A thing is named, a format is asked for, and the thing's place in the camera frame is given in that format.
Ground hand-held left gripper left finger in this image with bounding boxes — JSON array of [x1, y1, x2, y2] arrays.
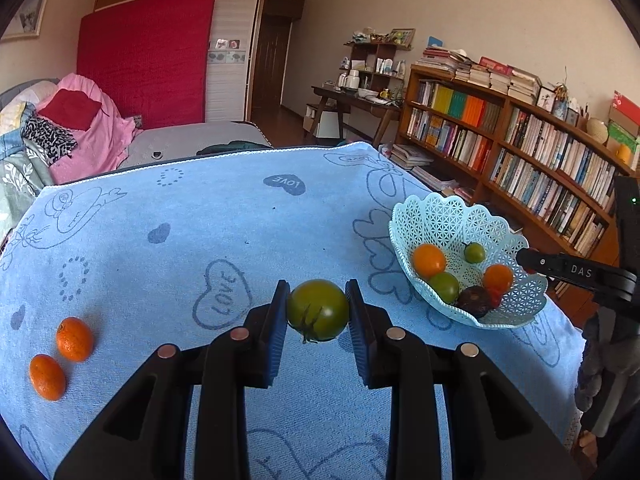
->
[[52, 280, 292, 480]]

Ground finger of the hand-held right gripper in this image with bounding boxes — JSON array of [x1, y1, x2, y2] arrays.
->
[[516, 249, 638, 306]]

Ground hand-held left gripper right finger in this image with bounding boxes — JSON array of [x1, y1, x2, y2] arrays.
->
[[344, 280, 583, 480]]

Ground large green tomato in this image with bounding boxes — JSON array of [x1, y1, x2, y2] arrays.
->
[[286, 280, 351, 345]]

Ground small mandarin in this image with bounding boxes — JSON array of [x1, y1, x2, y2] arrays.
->
[[29, 354, 67, 402], [56, 316, 95, 363], [482, 263, 515, 294]]

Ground medium green tomato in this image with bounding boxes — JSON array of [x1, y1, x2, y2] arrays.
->
[[428, 272, 460, 305]]

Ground large orange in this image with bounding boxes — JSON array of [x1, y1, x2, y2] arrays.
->
[[412, 243, 447, 279]]

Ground dark brown wrinkled fruit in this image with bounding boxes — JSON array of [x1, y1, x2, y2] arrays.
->
[[456, 285, 493, 319]]

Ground light blue lattice plastic basket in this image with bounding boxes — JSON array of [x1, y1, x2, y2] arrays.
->
[[389, 192, 549, 330]]

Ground person's right hand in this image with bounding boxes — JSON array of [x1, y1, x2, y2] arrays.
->
[[574, 310, 640, 436]]

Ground wooden bookshelf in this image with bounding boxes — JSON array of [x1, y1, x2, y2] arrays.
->
[[397, 62, 640, 281]]

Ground stack of coloured boxes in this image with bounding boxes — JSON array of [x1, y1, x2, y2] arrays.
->
[[607, 90, 640, 171]]

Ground cream round vase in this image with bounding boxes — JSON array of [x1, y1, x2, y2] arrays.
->
[[586, 117, 610, 145]]

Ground rows of shelved books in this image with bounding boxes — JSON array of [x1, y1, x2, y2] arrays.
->
[[406, 80, 618, 256]]

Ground light blue printed blanket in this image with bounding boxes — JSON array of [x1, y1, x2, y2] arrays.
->
[[0, 141, 586, 480]]

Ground pile of books on floor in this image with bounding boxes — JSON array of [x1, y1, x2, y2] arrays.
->
[[390, 142, 436, 170]]

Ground dark green cloth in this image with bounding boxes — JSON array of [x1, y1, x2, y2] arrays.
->
[[196, 142, 271, 156]]

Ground grey bed mattress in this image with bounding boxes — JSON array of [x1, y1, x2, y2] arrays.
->
[[122, 121, 273, 168]]

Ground stacks of books atop bookshelf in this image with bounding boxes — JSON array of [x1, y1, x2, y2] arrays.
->
[[415, 46, 543, 103]]

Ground white box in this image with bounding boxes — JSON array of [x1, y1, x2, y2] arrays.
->
[[314, 109, 346, 140]]

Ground wooden desk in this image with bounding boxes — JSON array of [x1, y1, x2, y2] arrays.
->
[[311, 85, 403, 148]]

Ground dark wooden door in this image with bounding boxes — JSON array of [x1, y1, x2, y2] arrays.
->
[[248, 0, 306, 123]]

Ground pink blanket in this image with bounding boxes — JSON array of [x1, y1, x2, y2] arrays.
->
[[37, 73, 143, 185]]

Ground wooden desk hutch shelf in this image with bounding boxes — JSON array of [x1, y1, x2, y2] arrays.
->
[[344, 40, 413, 91]]

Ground framed colourful picture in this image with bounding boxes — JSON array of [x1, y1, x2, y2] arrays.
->
[[387, 28, 417, 50]]

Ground floral quilt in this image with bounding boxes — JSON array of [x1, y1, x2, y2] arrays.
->
[[0, 152, 56, 241]]

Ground leopard print cloth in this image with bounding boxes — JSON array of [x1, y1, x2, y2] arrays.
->
[[21, 115, 79, 166]]

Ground red pillow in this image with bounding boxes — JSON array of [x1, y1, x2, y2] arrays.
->
[[49, 89, 103, 128]]

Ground red quilted mattress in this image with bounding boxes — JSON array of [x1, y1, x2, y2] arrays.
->
[[76, 0, 217, 131]]

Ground blue patched quilt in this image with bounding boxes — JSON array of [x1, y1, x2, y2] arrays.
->
[[0, 100, 38, 161]]

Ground decorative wall tile strip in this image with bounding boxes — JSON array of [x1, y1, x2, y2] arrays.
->
[[207, 37, 248, 63]]

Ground framed wall picture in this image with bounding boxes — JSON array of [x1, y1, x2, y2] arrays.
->
[[0, 0, 51, 41]]

